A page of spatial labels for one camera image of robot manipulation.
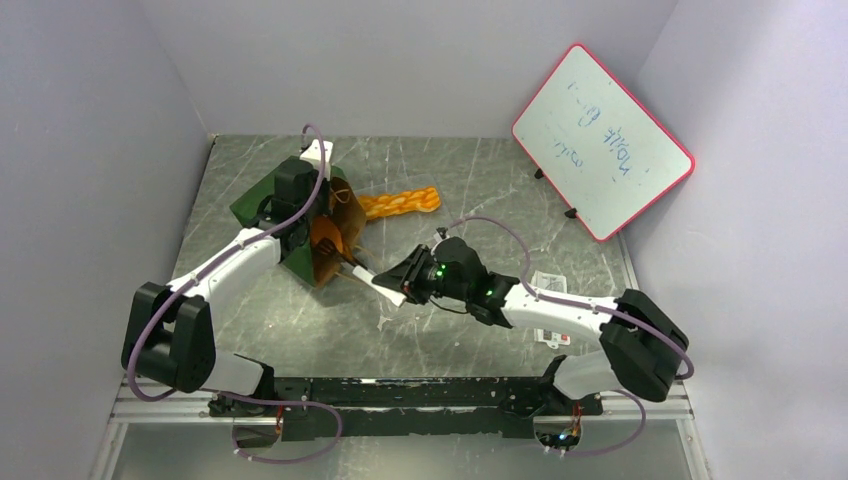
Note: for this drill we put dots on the green paper bag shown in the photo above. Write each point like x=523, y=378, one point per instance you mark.
x=335, y=214

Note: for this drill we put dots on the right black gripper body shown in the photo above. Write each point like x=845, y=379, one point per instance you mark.
x=411, y=281

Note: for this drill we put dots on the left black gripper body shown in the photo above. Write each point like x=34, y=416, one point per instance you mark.
x=320, y=205

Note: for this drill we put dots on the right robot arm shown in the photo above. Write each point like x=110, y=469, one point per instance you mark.
x=636, y=346

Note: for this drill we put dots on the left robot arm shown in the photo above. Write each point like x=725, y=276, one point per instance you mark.
x=170, y=336

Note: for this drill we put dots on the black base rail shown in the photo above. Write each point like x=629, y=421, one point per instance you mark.
x=359, y=407

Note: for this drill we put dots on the long metal tweezers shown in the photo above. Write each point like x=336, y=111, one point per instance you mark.
x=361, y=273

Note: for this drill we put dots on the braided fake bread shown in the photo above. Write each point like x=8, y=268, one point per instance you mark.
x=422, y=200

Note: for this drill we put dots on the aluminium frame rail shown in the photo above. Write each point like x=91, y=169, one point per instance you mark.
x=192, y=409

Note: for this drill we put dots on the red framed whiteboard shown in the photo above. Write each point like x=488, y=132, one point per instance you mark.
x=603, y=151

